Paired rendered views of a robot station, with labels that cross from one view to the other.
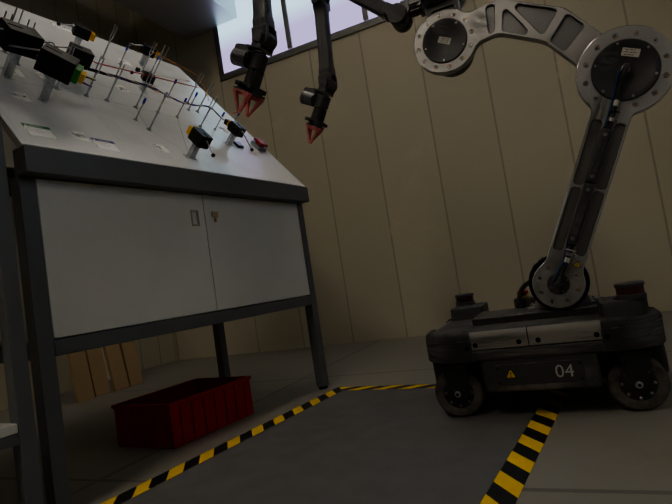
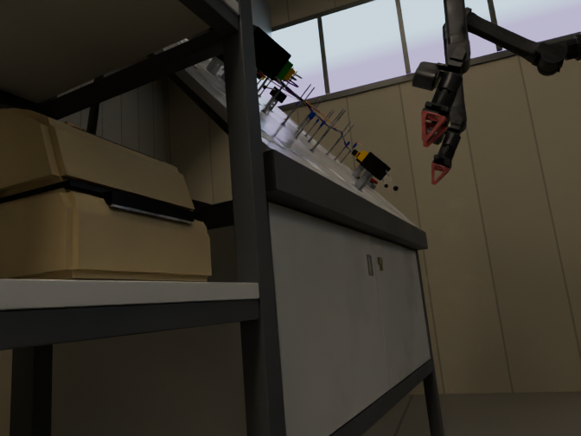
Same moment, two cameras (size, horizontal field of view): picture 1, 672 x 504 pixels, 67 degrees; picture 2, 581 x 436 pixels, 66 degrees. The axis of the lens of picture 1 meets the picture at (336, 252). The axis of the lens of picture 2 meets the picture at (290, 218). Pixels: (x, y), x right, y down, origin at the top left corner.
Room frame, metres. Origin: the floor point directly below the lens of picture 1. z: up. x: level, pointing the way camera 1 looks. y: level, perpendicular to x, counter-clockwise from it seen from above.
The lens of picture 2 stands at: (0.52, 0.72, 0.63)
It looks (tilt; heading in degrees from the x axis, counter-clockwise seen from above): 11 degrees up; 356
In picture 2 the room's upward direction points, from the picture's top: 5 degrees counter-clockwise
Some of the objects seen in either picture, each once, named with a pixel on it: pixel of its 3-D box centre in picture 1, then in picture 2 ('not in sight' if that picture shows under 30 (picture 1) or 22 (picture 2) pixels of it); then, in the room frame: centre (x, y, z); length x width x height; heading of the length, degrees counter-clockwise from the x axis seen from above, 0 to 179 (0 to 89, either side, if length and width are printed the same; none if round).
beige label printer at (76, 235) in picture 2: not in sight; (56, 214); (1.06, 0.96, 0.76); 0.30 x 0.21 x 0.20; 62
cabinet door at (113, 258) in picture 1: (138, 254); (339, 316); (1.46, 0.57, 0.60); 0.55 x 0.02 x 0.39; 149
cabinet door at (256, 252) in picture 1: (261, 250); (404, 305); (1.93, 0.28, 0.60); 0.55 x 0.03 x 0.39; 149
